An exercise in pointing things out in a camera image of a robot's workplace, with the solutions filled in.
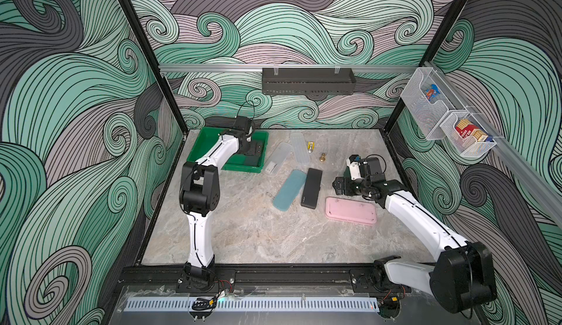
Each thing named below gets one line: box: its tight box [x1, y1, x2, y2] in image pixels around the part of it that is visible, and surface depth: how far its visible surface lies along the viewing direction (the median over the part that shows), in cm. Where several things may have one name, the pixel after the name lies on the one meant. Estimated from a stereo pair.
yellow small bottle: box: [306, 141, 316, 154], surface depth 112 cm
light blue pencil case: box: [272, 169, 307, 212], surface depth 100 cm
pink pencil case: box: [324, 196, 377, 225], surface depth 90 cm
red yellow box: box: [455, 118, 489, 143], surface depth 67 cm
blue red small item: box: [425, 84, 441, 102], surface depth 85 cm
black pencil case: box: [300, 167, 323, 210], surface depth 97 cm
